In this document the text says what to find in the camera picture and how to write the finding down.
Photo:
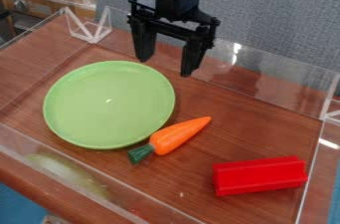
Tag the orange toy carrot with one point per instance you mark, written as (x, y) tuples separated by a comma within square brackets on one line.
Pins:
[(169, 139)]

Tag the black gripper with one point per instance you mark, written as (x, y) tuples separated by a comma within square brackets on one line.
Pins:
[(177, 18)]

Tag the wooden shelf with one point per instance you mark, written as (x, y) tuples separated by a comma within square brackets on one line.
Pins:
[(43, 8)]

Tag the red plastic block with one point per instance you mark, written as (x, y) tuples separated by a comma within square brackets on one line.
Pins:
[(258, 175)]

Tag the green plastic plate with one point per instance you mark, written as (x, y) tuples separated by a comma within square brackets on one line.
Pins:
[(109, 105)]

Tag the clear acrylic enclosure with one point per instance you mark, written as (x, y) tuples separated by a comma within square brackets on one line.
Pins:
[(265, 99)]

